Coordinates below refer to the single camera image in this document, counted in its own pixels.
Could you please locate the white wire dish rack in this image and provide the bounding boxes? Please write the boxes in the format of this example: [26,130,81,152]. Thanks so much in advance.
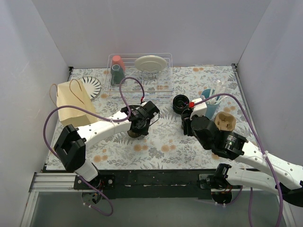
[104,53,174,99]

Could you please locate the cream ceramic plate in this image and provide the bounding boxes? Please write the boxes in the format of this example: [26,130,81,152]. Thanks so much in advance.
[134,55,167,72]

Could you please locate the black coffee cup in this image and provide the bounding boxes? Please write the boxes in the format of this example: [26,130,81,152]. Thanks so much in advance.
[127,130,145,140]

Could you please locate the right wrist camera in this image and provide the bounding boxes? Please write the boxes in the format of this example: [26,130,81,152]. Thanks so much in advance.
[188,98,207,119]

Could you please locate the brown cardboard cup carriers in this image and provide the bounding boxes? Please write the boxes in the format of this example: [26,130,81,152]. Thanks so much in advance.
[214,112,236,131]

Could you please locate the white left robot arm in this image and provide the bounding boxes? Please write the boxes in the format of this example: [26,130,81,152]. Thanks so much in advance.
[54,101,160,189]

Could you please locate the pink cup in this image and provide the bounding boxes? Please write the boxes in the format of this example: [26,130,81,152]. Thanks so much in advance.
[112,55,125,71]

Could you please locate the blue cup holder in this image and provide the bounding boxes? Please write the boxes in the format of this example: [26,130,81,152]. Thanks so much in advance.
[200,89,220,120]

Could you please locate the brown paper bag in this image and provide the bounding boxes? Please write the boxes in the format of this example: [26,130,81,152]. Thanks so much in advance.
[51,79,98,128]

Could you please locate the striped black white plate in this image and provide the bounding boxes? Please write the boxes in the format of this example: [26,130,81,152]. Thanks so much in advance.
[78,76,101,100]

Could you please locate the dark green mug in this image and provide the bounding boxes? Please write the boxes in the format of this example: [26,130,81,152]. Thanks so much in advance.
[110,64,125,86]

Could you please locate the floral table mat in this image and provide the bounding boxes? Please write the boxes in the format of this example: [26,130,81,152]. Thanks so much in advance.
[70,66,255,170]

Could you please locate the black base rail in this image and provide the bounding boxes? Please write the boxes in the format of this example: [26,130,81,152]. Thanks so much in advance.
[73,169,249,201]

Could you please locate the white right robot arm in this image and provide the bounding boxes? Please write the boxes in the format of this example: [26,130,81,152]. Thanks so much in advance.
[181,109,303,207]

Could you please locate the stack of black lids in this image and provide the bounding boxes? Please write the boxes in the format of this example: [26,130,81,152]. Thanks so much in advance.
[172,95,189,114]

